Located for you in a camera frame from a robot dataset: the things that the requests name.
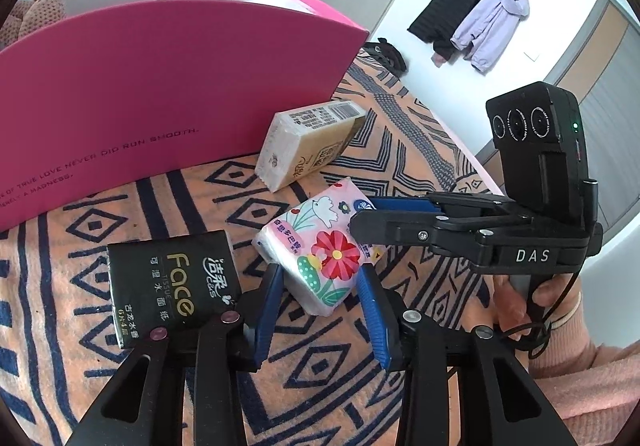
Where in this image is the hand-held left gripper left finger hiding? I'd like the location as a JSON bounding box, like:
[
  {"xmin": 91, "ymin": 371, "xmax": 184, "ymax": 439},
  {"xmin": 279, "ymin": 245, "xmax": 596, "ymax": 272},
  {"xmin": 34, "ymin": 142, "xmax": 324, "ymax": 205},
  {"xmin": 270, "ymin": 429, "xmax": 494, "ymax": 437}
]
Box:
[{"xmin": 65, "ymin": 263, "xmax": 286, "ymax": 446}]

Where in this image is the pink knit rabbit plush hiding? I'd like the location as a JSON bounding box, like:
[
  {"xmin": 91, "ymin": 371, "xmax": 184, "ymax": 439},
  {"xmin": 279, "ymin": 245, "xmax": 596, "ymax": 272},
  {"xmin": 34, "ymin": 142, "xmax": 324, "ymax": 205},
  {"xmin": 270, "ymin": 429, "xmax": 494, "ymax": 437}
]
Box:
[{"xmin": 0, "ymin": 0, "xmax": 66, "ymax": 46}]

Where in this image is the pink cardboard box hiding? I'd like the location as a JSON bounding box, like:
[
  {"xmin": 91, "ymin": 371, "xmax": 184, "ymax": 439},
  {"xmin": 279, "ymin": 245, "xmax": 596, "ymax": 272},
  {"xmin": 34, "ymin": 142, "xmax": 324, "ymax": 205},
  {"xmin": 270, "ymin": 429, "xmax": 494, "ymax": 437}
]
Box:
[{"xmin": 0, "ymin": 0, "xmax": 372, "ymax": 231}]

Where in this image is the black bag on floor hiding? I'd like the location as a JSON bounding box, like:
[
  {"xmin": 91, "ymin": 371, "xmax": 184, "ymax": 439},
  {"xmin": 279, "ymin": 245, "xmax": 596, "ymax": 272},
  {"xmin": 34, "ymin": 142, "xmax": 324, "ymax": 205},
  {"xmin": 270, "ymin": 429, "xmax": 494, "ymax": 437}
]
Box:
[{"xmin": 361, "ymin": 40, "xmax": 408, "ymax": 75}]

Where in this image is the black jacket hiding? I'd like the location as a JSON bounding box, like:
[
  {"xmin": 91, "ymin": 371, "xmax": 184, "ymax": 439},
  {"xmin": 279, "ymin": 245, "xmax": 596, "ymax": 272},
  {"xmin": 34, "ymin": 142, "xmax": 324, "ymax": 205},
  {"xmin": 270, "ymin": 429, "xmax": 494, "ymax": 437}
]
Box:
[{"xmin": 407, "ymin": 0, "xmax": 491, "ymax": 69}]

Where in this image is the floral tissue pack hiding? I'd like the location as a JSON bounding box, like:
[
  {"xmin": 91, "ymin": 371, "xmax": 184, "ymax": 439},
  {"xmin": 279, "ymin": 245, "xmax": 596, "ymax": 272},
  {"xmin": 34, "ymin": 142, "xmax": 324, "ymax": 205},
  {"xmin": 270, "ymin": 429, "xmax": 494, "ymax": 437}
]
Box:
[{"xmin": 251, "ymin": 177, "xmax": 386, "ymax": 317}]

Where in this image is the lilac jacket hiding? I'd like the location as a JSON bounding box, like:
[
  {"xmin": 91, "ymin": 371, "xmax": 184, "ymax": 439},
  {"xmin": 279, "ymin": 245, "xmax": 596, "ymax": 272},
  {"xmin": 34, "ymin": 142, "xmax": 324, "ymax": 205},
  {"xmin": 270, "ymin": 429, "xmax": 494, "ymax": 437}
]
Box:
[{"xmin": 450, "ymin": 0, "xmax": 531, "ymax": 75}]

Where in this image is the wooden door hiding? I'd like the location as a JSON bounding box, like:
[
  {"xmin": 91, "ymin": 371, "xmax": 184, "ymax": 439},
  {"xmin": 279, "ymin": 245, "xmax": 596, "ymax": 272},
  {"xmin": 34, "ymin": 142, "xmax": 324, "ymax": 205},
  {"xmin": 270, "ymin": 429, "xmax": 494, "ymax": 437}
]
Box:
[{"xmin": 472, "ymin": 0, "xmax": 640, "ymax": 231}]

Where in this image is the person's right hand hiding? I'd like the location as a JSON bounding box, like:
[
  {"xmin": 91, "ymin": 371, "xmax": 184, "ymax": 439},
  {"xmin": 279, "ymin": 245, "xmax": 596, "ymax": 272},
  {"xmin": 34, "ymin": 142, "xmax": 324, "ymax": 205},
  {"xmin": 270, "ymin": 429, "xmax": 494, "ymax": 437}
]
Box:
[{"xmin": 492, "ymin": 271, "xmax": 581, "ymax": 331}]

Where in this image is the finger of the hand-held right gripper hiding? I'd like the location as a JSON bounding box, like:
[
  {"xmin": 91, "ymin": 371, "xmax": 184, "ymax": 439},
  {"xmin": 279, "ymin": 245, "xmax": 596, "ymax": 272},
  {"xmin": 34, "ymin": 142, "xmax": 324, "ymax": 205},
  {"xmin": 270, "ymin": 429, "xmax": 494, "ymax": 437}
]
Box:
[
  {"xmin": 372, "ymin": 192, "xmax": 521, "ymax": 230},
  {"xmin": 349, "ymin": 208, "xmax": 497, "ymax": 273}
]

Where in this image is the black tissue pack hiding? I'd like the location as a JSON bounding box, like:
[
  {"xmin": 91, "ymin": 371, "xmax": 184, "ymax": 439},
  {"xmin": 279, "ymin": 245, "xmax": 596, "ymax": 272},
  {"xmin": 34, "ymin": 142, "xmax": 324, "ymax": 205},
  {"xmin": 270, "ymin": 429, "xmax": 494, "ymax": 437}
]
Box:
[{"xmin": 106, "ymin": 229, "xmax": 243, "ymax": 349}]

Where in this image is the beige tissue pack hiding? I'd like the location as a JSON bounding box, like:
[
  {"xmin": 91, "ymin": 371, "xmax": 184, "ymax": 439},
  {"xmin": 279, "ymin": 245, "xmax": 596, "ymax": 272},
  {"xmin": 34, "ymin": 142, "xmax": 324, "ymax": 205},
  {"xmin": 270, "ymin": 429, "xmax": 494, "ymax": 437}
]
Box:
[{"xmin": 254, "ymin": 100, "xmax": 367, "ymax": 193}]

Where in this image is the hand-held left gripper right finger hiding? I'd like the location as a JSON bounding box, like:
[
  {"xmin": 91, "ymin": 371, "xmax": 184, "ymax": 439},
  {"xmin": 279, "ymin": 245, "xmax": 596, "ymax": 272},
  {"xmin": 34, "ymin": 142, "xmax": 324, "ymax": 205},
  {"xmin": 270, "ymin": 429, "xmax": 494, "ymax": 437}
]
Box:
[{"xmin": 356, "ymin": 265, "xmax": 563, "ymax": 446}]

